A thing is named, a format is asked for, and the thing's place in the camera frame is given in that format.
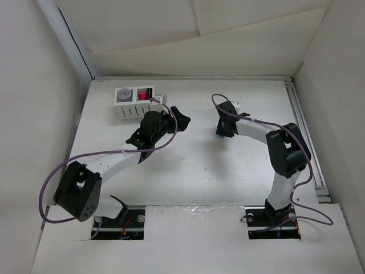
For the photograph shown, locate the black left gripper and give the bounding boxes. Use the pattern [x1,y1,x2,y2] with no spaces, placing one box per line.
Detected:
[151,107,189,144]

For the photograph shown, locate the clear jar of pins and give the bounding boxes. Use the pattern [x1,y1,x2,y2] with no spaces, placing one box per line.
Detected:
[117,88,133,102]

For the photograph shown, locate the orange highlighter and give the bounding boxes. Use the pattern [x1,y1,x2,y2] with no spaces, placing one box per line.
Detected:
[146,88,153,100]

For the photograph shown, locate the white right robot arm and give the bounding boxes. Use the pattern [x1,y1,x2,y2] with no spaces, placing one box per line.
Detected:
[216,100,311,225]

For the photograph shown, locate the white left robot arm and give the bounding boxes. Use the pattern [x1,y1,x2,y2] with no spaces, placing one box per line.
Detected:
[54,106,191,222]

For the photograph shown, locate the white slatted organizer box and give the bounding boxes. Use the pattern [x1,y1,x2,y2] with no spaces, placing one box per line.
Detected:
[114,85,155,120]

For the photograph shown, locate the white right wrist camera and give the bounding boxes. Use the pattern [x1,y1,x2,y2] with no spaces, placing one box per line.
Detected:
[231,101,240,108]

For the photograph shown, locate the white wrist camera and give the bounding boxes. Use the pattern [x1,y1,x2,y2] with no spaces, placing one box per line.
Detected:
[149,93,167,112]
[231,101,240,108]

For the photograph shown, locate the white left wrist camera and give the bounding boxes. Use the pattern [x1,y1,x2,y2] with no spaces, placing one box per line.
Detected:
[149,93,167,112]

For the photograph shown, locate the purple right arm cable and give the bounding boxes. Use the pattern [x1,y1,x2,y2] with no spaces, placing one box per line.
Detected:
[211,93,334,232]

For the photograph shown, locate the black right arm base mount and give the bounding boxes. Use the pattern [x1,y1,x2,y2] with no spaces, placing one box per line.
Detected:
[240,200,301,240]

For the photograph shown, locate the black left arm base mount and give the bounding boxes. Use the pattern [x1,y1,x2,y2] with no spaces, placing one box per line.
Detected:
[91,195,146,240]

